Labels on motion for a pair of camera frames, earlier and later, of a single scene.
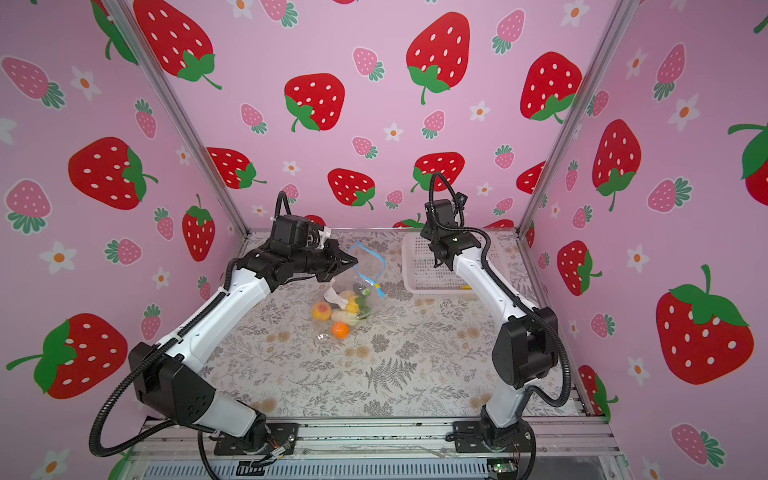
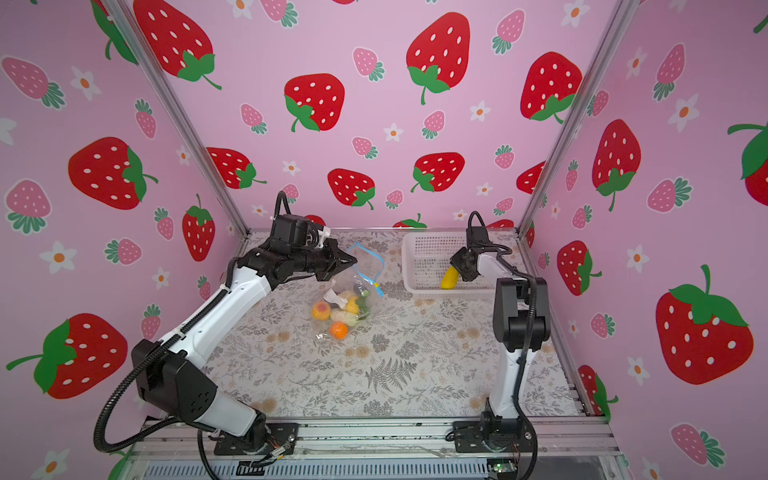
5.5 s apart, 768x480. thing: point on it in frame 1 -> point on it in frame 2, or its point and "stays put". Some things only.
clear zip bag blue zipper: [349, 300] stays put
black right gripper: [425, 231] -> [456, 258]
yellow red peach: [322, 311] stays put
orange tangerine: [340, 330] stays put
